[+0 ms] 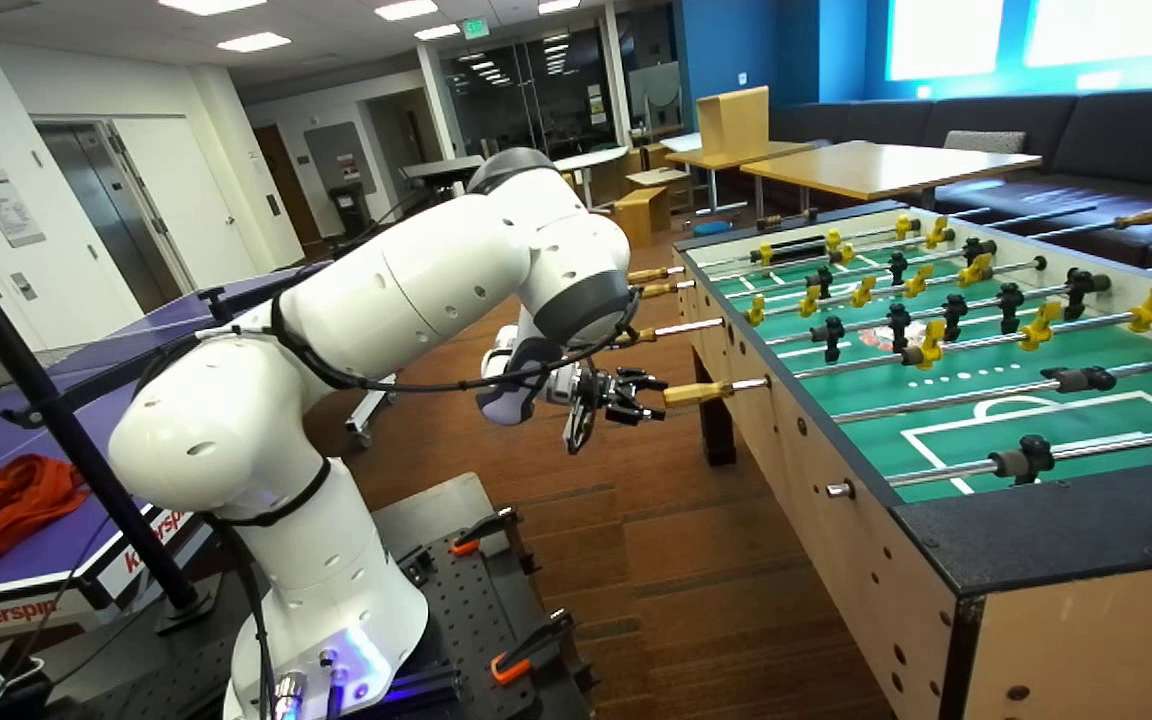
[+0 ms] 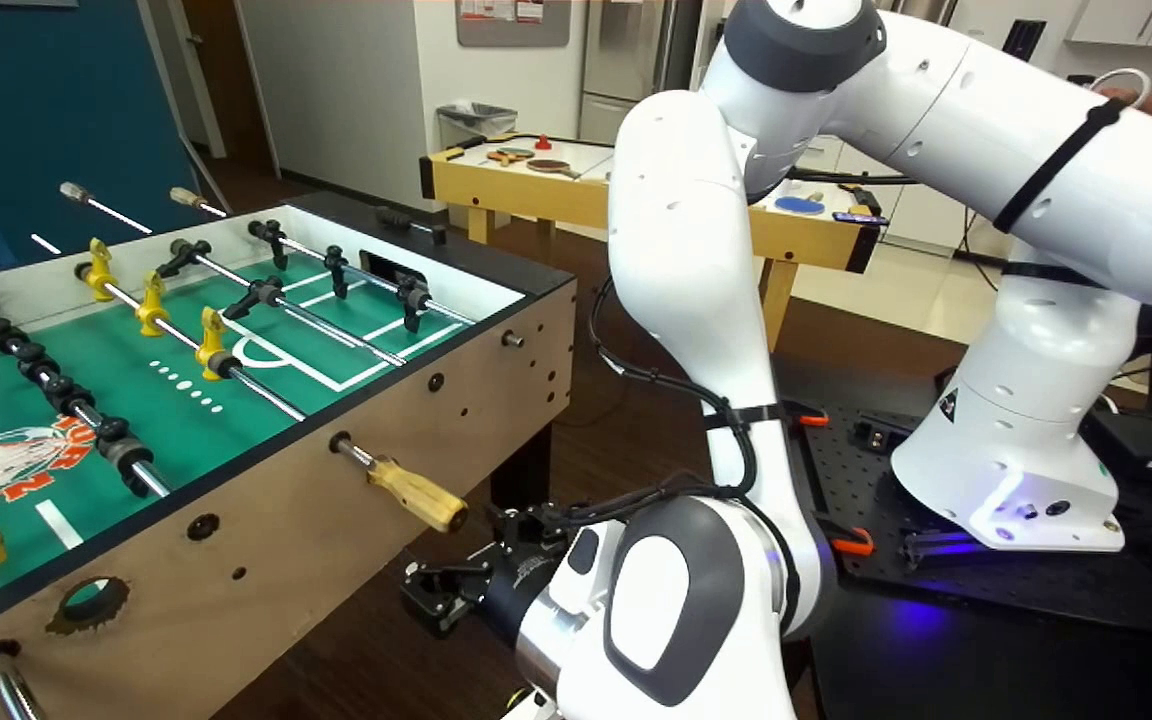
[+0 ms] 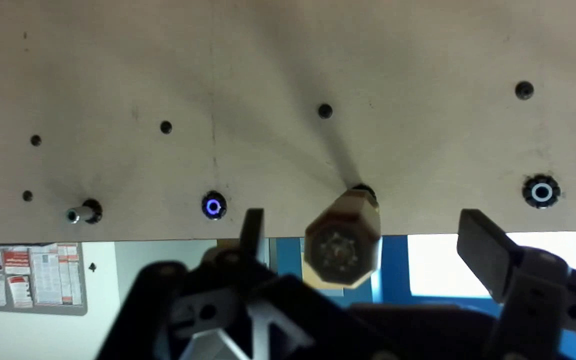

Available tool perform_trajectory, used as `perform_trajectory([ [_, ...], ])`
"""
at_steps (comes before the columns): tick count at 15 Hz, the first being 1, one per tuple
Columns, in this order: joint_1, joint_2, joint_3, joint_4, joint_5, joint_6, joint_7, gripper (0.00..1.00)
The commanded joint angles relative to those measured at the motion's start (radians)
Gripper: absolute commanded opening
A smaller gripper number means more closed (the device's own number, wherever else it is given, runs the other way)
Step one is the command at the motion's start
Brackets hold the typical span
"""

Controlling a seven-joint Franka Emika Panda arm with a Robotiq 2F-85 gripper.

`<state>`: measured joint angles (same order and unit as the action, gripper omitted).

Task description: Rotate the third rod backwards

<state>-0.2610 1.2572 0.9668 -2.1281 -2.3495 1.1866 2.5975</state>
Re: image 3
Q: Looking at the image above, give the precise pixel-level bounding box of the bright window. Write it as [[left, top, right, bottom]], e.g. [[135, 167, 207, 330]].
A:
[[405, 231, 576, 298]]

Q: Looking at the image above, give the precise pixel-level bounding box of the three yellow players rod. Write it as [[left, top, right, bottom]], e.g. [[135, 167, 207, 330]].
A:
[[302, 182, 383, 291]]

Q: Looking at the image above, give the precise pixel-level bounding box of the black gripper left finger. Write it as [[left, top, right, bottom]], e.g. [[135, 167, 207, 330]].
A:
[[96, 208, 383, 360]]

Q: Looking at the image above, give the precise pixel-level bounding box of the white red label sticker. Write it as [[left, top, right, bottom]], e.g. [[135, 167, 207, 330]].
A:
[[0, 243, 87, 317]]

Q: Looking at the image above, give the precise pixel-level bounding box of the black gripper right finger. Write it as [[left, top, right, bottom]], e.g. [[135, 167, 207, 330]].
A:
[[456, 208, 576, 360]]

